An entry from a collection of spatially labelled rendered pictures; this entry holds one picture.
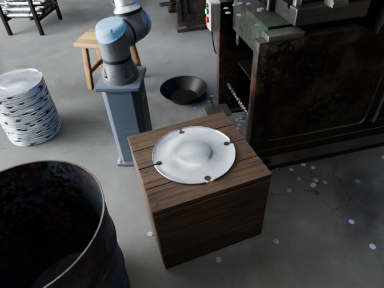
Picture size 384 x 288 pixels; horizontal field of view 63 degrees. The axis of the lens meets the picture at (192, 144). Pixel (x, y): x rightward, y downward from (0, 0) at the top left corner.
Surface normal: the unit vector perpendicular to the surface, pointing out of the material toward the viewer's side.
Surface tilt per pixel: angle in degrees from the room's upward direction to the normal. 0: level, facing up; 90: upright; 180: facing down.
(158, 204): 0
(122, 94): 90
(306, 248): 0
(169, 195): 0
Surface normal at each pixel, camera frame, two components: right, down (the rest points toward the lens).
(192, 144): -0.05, -0.75
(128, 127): -0.04, 0.66
